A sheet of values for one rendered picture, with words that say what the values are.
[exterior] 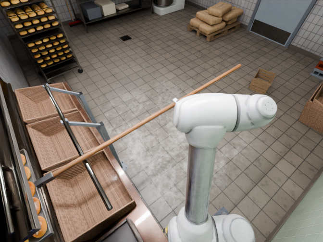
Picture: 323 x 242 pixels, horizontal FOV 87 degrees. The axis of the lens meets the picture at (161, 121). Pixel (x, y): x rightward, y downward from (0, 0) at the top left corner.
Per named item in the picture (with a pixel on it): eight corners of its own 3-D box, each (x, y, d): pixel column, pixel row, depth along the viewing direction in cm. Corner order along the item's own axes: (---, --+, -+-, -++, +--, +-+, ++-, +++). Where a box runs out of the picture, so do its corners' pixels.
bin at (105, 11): (104, 16, 458) (102, 6, 439) (96, 10, 482) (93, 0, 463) (116, 13, 472) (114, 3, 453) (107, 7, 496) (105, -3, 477)
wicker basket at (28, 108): (38, 137, 183) (22, 122, 161) (28, 106, 211) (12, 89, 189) (82, 116, 201) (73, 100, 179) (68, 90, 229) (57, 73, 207)
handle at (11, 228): (26, 232, 62) (21, 235, 61) (9, 163, 78) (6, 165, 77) (12, 232, 57) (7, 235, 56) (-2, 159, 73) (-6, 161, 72)
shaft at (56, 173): (238, 66, 163) (239, 63, 161) (241, 67, 161) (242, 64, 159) (53, 174, 98) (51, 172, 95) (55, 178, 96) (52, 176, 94)
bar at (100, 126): (134, 233, 179) (105, 211, 87) (86, 147, 241) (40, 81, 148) (158, 212, 191) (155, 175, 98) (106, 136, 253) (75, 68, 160)
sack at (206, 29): (207, 36, 413) (208, 30, 401) (197, 30, 431) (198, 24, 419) (225, 28, 432) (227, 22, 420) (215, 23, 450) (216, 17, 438)
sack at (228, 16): (226, 22, 424) (228, 16, 412) (215, 18, 442) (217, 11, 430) (242, 15, 444) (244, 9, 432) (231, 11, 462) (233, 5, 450)
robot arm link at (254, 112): (253, 101, 69) (219, 101, 69) (286, 84, 51) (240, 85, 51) (256, 133, 67) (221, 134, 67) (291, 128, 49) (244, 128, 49)
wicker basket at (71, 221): (81, 248, 125) (64, 247, 103) (58, 185, 153) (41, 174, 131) (138, 205, 143) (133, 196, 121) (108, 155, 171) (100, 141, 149)
